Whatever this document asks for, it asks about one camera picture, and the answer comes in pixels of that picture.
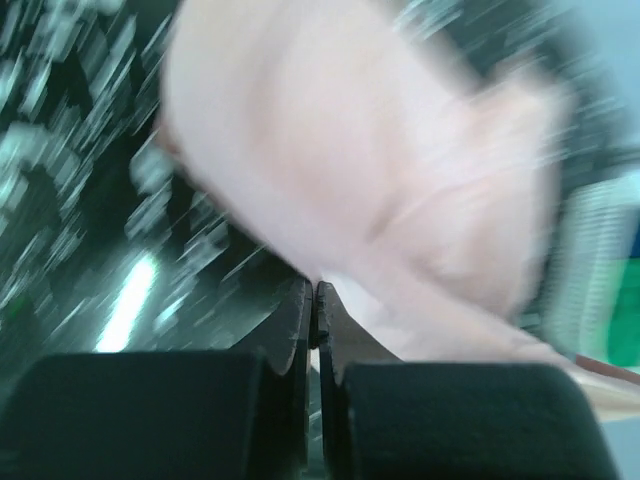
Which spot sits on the white plastic laundry basket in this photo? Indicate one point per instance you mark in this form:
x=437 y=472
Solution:
x=599 y=231

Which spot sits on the pink t shirt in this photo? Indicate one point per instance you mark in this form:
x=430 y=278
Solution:
x=374 y=163

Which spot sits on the green t shirt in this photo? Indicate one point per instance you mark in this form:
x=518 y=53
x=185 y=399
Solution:
x=623 y=332

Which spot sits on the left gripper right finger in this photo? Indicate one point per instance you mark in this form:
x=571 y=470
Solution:
x=384 y=419

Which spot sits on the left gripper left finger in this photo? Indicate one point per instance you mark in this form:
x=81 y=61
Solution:
x=240 y=413

